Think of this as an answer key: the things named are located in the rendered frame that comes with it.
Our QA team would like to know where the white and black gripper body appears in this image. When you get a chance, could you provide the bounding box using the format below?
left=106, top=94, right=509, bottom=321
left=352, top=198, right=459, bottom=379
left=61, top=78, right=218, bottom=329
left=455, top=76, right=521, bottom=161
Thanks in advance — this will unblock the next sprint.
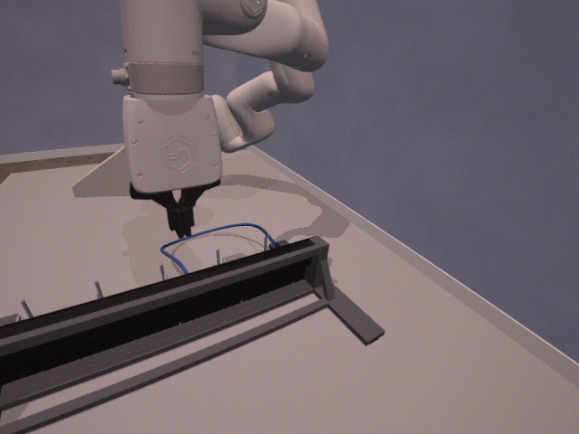
left=122, top=91, right=223, bottom=194

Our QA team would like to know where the blue patch cord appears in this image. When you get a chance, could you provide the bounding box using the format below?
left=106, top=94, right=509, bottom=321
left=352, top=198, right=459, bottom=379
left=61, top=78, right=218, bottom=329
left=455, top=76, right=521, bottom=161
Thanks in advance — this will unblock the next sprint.
left=160, top=223, right=280, bottom=274

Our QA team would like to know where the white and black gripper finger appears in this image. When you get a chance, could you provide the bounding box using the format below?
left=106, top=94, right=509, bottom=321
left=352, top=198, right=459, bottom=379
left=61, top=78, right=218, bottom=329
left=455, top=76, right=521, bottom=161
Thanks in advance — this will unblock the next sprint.
left=129, top=183, right=185, bottom=239
left=178, top=180, right=221, bottom=237

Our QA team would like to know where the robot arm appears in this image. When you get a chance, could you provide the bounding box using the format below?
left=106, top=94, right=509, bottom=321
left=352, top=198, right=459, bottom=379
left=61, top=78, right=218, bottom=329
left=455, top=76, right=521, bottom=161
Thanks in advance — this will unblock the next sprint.
left=111, top=0, right=328, bottom=153

